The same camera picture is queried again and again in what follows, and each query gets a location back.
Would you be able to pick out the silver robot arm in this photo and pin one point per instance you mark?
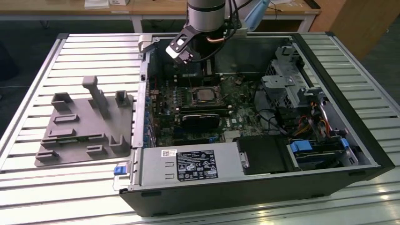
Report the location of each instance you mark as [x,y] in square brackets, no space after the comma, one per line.
[204,14]

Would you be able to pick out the CPU socket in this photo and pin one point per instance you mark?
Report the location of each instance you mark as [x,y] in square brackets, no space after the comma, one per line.
[220,100]

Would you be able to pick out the black RAM slot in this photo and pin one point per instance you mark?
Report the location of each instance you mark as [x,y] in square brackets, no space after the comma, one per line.
[203,110]
[203,107]

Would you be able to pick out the black plastic cover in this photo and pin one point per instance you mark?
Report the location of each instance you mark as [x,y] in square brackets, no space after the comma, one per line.
[263,154]

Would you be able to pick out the coin cell battery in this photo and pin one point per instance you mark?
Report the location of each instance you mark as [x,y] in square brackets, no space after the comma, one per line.
[237,82]

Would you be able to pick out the metal drive cage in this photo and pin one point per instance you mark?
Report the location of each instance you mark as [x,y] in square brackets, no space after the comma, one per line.
[281,82]

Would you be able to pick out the black graphics card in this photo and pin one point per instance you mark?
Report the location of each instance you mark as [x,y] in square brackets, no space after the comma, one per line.
[200,120]

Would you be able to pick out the green motherboard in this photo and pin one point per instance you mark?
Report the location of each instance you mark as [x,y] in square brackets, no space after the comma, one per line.
[243,117]

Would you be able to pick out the white box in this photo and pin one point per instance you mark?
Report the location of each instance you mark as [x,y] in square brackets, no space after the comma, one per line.
[119,2]
[96,4]

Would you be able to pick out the silver chipset heat sink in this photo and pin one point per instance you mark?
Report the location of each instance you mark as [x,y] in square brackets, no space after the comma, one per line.
[233,136]

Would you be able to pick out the wooden desk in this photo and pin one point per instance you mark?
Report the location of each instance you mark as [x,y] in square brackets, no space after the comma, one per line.
[63,11]

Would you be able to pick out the grey parts rack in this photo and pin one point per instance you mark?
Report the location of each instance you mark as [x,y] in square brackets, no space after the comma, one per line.
[81,122]

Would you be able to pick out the hard disk in blue carrier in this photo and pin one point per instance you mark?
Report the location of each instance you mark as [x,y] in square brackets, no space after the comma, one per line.
[300,146]

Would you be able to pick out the wooden cabinet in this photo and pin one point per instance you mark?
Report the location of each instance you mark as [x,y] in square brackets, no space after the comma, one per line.
[359,23]

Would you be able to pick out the grey power supply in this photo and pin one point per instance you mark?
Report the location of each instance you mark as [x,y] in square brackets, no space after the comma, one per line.
[156,168]

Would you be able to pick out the blue case latch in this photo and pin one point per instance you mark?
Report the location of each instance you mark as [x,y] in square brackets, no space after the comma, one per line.
[120,170]

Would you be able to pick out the black PC case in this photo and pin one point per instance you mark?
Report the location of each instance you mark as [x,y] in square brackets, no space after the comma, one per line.
[219,201]

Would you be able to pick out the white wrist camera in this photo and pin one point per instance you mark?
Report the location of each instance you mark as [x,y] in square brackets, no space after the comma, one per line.
[177,45]

